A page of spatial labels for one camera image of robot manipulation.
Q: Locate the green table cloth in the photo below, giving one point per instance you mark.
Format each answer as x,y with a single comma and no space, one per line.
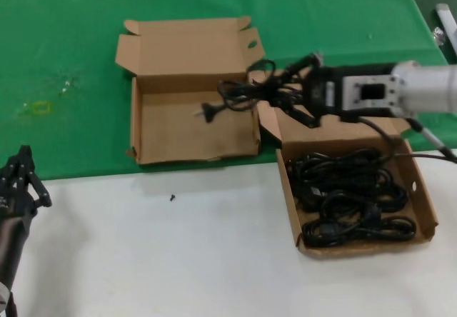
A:
53,28

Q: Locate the small shiny metal part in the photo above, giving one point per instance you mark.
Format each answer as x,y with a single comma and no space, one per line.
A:
438,36

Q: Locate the small black screw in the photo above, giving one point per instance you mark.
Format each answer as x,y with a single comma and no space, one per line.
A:
172,198

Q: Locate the cardboard box with round hole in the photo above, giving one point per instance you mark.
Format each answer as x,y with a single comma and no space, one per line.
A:
178,138
357,253

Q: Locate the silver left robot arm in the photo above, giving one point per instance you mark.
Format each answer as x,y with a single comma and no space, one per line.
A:
3,290

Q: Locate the yellow rubber band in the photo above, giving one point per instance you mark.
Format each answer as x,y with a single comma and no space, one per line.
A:
34,108

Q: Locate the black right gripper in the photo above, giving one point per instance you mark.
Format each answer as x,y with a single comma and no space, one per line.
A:
323,92

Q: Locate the small white scrap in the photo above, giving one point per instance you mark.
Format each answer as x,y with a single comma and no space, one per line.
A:
65,90

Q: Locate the grey metal bar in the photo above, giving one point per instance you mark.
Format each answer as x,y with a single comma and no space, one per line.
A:
448,20

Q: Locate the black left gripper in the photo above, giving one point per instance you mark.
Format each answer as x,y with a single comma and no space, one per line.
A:
14,224

